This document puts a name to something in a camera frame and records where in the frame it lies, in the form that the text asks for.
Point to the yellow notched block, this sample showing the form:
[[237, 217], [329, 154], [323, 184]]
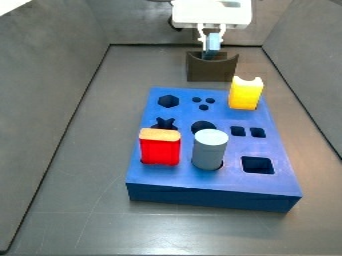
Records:
[[245, 93]]

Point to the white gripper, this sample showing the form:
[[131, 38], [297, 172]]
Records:
[[209, 13]]

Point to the red block with tan top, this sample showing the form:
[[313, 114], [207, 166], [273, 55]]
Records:
[[159, 146]]

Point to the blue shape sorting board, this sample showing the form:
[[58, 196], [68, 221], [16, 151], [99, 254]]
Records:
[[255, 179]]

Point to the black curved fixture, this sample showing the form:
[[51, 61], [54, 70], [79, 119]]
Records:
[[214, 70]]

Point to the grey-blue cylinder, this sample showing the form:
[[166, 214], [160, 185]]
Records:
[[210, 143]]

